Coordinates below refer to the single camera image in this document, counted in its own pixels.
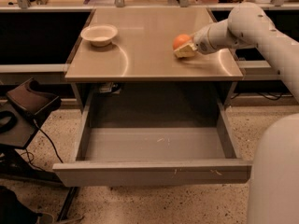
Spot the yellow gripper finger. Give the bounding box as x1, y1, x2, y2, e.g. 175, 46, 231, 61
174, 42, 197, 59

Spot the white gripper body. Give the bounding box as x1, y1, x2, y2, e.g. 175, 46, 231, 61
192, 26, 216, 54

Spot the orange fruit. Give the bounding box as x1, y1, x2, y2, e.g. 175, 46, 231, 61
172, 34, 192, 49

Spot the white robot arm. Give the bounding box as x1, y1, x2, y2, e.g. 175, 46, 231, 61
173, 2, 299, 224

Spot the white tag under counter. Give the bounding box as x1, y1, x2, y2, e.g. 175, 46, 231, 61
99, 82, 121, 93

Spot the open grey drawer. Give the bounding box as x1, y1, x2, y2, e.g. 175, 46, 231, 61
53, 94, 251, 187

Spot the white bowl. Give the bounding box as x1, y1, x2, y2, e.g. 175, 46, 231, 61
80, 24, 118, 47

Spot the black device on stand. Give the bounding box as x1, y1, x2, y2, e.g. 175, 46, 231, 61
6, 78, 61, 122

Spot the black cable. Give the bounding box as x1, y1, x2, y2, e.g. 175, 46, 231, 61
19, 119, 64, 171

